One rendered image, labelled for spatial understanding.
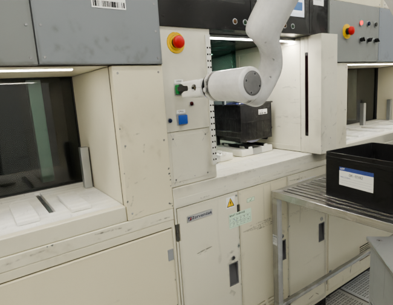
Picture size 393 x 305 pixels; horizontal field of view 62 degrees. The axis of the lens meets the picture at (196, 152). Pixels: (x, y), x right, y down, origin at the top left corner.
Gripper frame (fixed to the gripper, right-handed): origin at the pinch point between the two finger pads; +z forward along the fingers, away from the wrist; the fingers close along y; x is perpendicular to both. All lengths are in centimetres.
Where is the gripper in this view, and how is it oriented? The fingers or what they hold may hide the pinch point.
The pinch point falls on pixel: (184, 88)
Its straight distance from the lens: 109.7
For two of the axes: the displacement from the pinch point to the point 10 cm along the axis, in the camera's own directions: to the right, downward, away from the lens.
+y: 8.2, -1.6, 5.5
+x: -0.6, -9.8, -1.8
